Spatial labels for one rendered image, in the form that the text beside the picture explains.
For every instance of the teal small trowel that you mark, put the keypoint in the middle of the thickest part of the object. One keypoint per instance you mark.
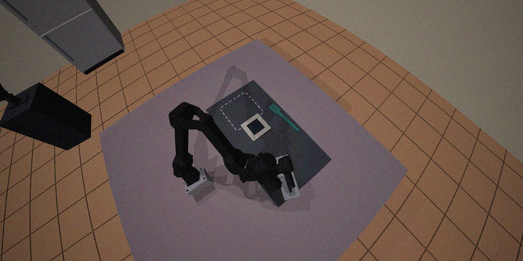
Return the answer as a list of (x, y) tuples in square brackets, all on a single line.
[(276, 110)]

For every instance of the beige square tile with black square centre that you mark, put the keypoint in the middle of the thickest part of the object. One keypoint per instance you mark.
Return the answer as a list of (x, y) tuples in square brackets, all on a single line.
[(255, 127)]

